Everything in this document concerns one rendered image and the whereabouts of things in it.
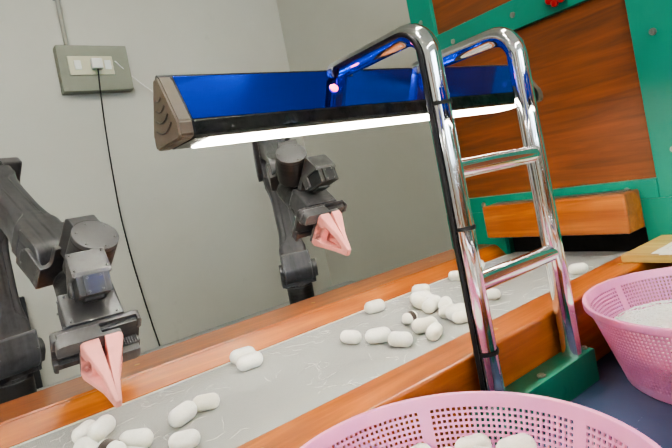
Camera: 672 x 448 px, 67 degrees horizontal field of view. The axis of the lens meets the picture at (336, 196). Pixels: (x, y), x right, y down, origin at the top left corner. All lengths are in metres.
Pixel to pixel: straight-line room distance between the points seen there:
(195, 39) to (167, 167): 0.75
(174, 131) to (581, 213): 0.75
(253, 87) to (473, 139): 0.75
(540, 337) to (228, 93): 0.46
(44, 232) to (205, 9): 2.47
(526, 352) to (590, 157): 0.53
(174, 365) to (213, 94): 0.41
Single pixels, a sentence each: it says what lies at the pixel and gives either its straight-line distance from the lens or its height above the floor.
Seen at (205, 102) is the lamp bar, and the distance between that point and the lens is 0.54.
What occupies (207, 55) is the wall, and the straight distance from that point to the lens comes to 3.07.
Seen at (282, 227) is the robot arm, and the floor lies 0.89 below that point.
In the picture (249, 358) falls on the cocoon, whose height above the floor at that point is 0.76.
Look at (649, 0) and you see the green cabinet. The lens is 1.04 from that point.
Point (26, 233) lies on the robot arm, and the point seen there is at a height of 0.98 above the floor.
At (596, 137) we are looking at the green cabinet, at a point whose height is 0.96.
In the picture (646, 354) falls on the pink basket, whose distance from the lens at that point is 0.64.
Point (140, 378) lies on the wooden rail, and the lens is 0.79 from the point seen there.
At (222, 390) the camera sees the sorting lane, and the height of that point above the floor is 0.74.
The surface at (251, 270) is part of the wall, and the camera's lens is 2.98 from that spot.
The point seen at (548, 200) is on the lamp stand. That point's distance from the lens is 0.65.
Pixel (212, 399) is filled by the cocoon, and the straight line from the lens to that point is 0.65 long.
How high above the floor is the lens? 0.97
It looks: 1 degrees down
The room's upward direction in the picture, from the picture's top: 11 degrees counter-clockwise
